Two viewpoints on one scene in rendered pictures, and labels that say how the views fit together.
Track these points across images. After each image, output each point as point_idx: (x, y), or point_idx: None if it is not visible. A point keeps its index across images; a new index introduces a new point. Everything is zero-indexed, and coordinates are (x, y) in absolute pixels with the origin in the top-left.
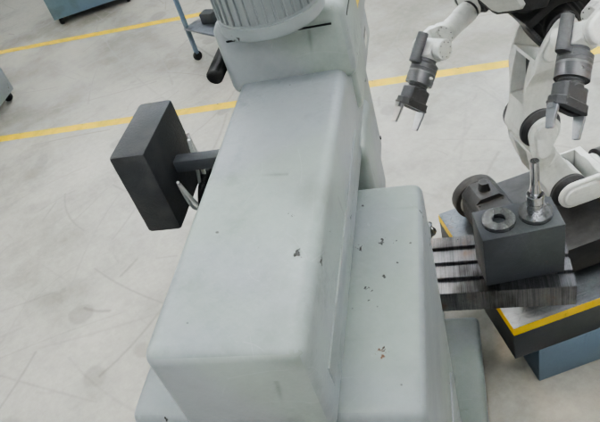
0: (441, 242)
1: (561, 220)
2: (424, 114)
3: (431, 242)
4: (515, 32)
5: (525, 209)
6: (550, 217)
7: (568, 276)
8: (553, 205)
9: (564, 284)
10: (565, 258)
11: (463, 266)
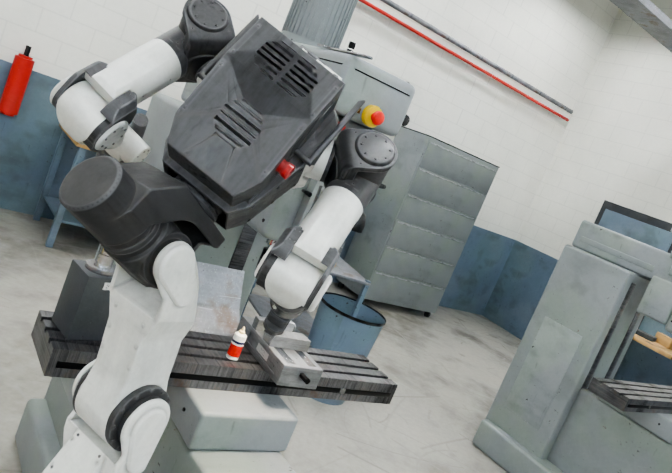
0: (179, 358)
1: (76, 261)
2: (264, 329)
3: (188, 360)
4: (198, 285)
5: (112, 268)
6: (88, 259)
7: (47, 316)
8: (85, 270)
9: (51, 312)
10: (49, 326)
11: None
